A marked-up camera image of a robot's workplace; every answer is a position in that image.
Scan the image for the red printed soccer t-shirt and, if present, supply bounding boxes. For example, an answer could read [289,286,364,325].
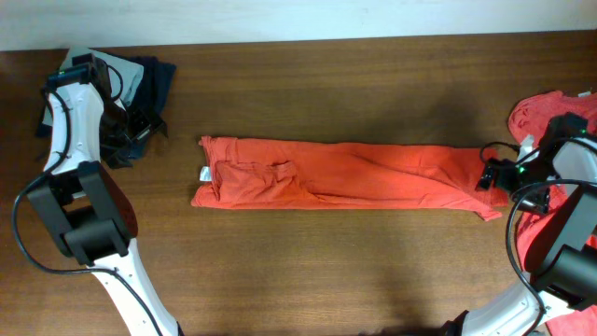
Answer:
[191,136,507,221]

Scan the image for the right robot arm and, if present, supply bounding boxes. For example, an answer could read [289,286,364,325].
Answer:
[439,112,596,336]

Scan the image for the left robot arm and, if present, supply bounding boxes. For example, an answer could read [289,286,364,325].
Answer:
[16,52,183,335]

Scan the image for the folded dark navy garment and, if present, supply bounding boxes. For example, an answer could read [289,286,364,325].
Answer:
[35,55,178,170]

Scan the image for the folded light grey garment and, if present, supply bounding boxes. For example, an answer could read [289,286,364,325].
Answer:
[59,47,145,105]

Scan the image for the red garment at right edge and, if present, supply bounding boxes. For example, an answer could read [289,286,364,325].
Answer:
[507,91,596,336]

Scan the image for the right black camera cable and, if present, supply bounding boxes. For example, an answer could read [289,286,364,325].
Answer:
[479,137,597,336]

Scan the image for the black camera cable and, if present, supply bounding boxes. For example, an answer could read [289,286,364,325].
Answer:
[479,137,597,336]
[11,63,164,336]

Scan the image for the left black camera cable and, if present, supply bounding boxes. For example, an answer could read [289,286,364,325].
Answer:
[11,63,164,336]

